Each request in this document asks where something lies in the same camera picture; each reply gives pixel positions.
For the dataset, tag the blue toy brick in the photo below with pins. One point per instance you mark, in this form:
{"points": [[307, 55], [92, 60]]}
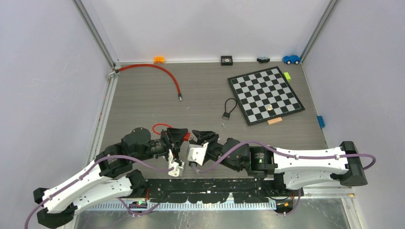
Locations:
{"points": [[321, 121]]}

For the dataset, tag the small black box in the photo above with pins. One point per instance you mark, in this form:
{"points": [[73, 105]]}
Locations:
{"points": [[226, 60]]}

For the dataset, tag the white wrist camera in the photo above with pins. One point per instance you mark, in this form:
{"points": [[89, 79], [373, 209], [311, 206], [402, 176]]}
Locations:
{"points": [[196, 153], [175, 167]]}

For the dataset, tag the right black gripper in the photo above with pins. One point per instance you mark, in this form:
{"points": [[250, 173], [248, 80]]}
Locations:
{"points": [[205, 136]]}

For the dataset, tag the tan wooden block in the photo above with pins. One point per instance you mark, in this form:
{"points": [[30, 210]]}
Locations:
{"points": [[275, 120]]}

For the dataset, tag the orange toy block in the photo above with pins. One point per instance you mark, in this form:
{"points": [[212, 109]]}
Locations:
{"points": [[159, 59]]}

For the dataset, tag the red cable padlock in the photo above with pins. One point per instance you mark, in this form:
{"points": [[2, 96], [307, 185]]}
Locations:
{"points": [[185, 138]]}

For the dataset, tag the black cable padlock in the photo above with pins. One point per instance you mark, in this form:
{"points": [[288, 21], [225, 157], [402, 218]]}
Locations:
{"points": [[226, 114]]}

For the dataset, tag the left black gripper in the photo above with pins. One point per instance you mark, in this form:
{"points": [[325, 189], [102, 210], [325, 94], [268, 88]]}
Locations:
{"points": [[176, 135]]}

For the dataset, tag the small black toy car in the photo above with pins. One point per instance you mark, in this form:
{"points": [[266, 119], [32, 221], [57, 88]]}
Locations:
{"points": [[263, 59]]}

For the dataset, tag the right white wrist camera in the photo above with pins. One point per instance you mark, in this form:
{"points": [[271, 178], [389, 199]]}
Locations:
{"points": [[196, 153]]}

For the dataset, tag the lime green block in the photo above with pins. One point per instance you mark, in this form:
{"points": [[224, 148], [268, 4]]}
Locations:
{"points": [[287, 76]]}

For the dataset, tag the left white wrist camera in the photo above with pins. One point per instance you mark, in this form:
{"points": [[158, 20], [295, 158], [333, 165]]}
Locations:
{"points": [[175, 167]]}

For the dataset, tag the black white chessboard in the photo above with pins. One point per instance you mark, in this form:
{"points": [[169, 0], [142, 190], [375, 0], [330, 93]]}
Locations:
{"points": [[256, 91]]}

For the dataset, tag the blue toy car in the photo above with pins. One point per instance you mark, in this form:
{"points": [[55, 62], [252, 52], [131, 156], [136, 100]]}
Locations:
{"points": [[292, 59]]}

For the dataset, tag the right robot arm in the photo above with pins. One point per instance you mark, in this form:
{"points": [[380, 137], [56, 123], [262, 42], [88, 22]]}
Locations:
{"points": [[291, 169]]}

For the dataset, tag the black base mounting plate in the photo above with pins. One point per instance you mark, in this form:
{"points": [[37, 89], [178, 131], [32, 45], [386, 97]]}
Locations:
{"points": [[211, 190]]}

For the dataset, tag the aluminium front rail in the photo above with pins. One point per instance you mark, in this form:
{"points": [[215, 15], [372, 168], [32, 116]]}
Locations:
{"points": [[279, 205]]}

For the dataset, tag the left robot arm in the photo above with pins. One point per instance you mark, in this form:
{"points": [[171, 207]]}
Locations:
{"points": [[110, 175]]}

